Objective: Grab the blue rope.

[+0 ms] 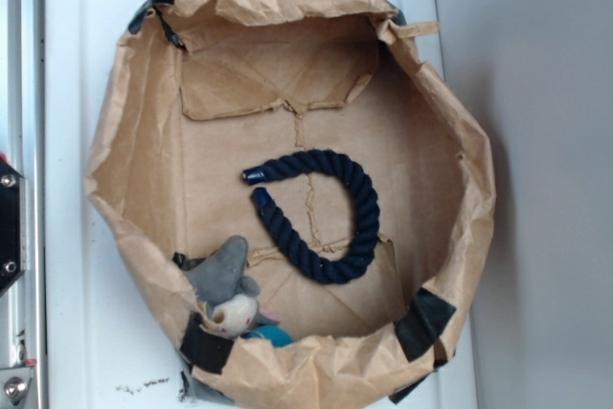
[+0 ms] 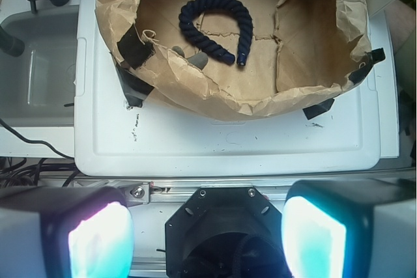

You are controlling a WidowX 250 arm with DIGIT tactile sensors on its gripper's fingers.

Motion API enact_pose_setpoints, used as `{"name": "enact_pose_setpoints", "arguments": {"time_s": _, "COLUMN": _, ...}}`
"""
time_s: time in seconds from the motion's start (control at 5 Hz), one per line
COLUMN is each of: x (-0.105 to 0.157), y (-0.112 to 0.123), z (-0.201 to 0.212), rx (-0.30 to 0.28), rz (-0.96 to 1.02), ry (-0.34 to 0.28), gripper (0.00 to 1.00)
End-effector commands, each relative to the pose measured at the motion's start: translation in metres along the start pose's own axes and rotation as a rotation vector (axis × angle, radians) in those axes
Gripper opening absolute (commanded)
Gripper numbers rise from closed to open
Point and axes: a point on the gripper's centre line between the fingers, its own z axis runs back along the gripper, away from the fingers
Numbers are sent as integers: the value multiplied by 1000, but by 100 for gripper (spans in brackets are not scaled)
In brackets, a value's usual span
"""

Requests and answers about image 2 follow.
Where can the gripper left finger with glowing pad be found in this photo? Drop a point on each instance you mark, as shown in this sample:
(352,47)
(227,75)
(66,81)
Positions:
(65,232)

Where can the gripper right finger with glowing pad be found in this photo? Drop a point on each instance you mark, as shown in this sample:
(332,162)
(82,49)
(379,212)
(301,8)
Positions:
(350,228)

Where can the black tape strip lower right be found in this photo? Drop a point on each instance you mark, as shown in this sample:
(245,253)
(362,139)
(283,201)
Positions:
(318,109)

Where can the black tape strip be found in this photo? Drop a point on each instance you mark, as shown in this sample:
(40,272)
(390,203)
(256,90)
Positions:
(133,50)
(318,109)
(367,63)
(135,90)

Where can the black tape strip lower left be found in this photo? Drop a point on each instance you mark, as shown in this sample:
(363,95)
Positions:
(135,90)

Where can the brown paper bag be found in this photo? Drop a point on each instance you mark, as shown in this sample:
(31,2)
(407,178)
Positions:
(302,53)

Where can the grey plush mouse toy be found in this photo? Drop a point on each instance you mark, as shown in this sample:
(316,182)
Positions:
(199,60)

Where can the aluminium frame rail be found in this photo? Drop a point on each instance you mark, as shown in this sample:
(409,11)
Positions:
(149,190)

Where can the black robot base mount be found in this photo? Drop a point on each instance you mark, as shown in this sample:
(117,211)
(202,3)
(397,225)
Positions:
(225,232)

